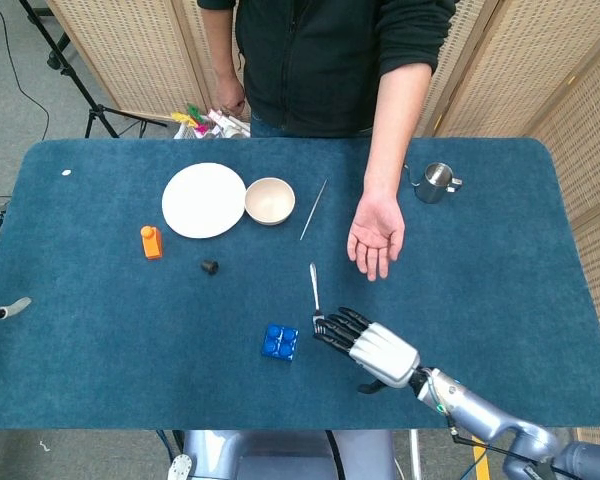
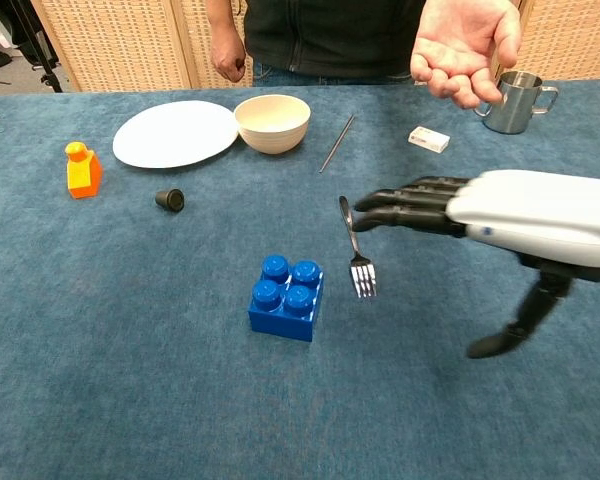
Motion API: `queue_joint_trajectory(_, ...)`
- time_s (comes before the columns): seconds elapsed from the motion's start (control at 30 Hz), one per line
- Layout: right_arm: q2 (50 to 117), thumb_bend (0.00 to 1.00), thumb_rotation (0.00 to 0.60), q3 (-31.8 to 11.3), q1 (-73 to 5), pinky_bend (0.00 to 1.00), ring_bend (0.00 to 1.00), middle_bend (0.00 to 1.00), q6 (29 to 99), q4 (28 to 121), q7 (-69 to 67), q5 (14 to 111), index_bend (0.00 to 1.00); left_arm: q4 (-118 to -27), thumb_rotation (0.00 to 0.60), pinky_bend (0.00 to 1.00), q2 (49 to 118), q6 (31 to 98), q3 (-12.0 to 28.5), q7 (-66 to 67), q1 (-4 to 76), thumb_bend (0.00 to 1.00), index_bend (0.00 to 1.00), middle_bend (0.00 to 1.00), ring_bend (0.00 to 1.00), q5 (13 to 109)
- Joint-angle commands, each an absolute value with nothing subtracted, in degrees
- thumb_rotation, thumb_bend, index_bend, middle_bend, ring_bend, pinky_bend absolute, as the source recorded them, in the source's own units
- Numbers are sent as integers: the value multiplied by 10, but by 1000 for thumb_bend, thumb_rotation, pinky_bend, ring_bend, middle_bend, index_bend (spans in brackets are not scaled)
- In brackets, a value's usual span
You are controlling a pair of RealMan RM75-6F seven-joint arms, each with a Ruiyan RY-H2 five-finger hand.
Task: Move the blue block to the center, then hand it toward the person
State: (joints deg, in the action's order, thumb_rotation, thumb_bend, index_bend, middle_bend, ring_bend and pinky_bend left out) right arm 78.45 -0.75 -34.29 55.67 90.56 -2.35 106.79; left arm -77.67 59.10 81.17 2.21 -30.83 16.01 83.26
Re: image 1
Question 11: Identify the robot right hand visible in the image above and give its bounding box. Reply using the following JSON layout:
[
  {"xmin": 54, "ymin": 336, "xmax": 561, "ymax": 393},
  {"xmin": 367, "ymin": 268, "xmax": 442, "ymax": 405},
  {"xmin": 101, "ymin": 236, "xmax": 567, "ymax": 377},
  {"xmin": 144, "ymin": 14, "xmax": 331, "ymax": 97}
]
[{"xmin": 312, "ymin": 306, "xmax": 421, "ymax": 395}]

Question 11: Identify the person left hand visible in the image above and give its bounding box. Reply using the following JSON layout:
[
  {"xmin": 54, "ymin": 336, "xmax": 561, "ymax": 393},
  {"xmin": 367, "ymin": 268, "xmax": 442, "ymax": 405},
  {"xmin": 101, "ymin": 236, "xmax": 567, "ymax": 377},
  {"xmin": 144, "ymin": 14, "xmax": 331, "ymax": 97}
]
[{"xmin": 347, "ymin": 192, "xmax": 406, "ymax": 282}]

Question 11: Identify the person right hand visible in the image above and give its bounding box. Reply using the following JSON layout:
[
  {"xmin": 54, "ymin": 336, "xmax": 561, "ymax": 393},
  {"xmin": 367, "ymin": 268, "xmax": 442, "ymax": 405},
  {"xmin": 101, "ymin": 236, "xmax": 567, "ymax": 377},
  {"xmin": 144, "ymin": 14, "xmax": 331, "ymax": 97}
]
[{"xmin": 214, "ymin": 77, "xmax": 247, "ymax": 117}]

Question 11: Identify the silver metal fork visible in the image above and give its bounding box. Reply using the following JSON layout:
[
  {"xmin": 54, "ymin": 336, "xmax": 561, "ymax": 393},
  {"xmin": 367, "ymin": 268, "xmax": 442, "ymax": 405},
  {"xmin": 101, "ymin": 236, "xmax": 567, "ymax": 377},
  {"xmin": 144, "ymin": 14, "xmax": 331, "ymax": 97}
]
[{"xmin": 308, "ymin": 262, "xmax": 327, "ymax": 336}]

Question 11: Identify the blue toy block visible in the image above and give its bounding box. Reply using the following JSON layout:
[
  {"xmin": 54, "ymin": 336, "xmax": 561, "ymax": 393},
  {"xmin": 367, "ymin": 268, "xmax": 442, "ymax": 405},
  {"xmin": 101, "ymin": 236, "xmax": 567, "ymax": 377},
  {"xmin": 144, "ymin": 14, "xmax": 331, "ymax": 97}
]
[{"xmin": 260, "ymin": 323, "xmax": 301, "ymax": 362}]

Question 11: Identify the person left forearm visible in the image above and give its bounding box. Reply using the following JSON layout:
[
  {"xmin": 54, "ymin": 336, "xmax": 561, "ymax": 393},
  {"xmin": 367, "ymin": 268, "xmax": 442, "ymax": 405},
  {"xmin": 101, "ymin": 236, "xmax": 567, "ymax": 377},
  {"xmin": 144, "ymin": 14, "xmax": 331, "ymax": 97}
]
[{"xmin": 362, "ymin": 62, "xmax": 434, "ymax": 200}]

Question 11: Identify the person in black jacket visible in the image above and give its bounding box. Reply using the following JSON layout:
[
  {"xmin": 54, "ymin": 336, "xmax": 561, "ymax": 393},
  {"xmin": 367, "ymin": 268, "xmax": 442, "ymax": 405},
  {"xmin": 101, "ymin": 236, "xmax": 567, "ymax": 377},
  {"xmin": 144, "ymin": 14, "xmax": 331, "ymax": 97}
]
[{"xmin": 197, "ymin": 0, "xmax": 456, "ymax": 139}]

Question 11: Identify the basket of colourful items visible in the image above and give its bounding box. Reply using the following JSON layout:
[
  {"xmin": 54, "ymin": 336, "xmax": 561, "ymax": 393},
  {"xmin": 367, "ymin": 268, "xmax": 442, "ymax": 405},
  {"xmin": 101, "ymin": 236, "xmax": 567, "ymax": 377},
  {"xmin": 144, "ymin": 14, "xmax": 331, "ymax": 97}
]
[{"xmin": 170, "ymin": 102, "xmax": 252, "ymax": 141}]

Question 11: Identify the thin metal chopstick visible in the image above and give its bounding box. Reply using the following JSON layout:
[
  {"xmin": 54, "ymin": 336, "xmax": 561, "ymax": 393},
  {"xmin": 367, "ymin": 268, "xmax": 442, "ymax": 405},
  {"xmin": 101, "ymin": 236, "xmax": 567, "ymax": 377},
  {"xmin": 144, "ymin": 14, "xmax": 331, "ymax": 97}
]
[{"xmin": 299, "ymin": 179, "xmax": 328, "ymax": 242}]

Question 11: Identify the stainless steel mug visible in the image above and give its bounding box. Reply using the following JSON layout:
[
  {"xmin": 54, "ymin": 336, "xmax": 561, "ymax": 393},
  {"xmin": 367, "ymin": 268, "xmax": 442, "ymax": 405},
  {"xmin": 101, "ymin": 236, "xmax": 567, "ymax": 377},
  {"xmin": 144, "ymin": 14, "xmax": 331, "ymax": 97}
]
[{"xmin": 413, "ymin": 162, "xmax": 464, "ymax": 205}]

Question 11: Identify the wicker folding screen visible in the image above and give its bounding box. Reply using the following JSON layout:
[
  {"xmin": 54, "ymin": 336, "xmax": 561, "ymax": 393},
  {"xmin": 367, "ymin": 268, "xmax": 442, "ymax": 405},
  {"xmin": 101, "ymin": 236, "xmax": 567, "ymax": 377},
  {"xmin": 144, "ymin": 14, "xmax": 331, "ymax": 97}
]
[
  {"xmin": 419, "ymin": 0, "xmax": 600, "ymax": 446},
  {"xmin": 47, "ymin": 0, "xmax": 254, "ymax": 124}
]

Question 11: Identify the white round plate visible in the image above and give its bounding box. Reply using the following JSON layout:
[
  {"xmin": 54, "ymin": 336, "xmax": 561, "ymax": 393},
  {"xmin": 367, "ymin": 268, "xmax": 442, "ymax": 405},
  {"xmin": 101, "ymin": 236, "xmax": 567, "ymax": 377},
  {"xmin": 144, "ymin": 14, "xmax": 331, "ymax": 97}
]
[{"xmin": 161, "ymin": 162, "xmax": 247, "ymax": 240}]

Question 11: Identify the cream ribbed bowl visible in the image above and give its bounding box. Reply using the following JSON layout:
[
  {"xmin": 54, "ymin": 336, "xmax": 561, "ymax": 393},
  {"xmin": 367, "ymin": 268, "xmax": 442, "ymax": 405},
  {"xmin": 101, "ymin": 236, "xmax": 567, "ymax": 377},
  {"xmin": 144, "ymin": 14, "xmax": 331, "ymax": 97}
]
[{"xmin": 244, "ymin": 177, "xmax": 297, "ymax": 226}]

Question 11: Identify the silver robot torso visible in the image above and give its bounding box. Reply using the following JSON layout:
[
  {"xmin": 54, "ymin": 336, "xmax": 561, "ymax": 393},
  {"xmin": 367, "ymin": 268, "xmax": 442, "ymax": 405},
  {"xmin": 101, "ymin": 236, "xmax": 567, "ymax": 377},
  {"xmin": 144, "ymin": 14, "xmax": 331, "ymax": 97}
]
[{"xmin": 167, "ymin": 428, "xmax": 397, "ymax": 480}]

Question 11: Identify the black tripod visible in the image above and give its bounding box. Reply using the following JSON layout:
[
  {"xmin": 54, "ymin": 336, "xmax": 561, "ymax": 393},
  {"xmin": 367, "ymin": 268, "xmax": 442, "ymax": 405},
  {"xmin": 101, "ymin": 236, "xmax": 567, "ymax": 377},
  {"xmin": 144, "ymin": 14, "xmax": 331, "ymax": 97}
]
[{"xmin": 17, "ymin": 0, "xmax": 169, "ymax": 140}]

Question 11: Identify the orange toy bottle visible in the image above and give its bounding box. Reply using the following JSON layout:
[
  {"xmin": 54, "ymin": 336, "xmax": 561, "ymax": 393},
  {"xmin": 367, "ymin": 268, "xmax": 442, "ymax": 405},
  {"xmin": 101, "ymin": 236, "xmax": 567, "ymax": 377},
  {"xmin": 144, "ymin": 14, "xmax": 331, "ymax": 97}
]
[{"xmin": 140, "ymin": 225, "xmax": 164, "ymax": 261}]

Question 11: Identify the blue table cloth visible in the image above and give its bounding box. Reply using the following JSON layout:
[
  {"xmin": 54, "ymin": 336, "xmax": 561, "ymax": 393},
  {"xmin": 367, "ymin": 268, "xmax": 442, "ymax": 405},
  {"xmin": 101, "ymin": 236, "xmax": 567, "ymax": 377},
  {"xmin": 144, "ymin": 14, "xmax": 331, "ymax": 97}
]
[{"xmin": 0, "ymin": 137, "xmax": 600, "ymax": 432}]

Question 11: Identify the black floor cable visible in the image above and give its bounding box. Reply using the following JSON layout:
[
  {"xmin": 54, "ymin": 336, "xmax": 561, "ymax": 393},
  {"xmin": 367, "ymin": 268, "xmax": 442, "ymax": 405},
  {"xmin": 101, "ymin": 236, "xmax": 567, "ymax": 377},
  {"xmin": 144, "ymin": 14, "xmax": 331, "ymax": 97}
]
[{"xmin": 0, "ymin": 0, "xmax": 51, "ymax": 142}]

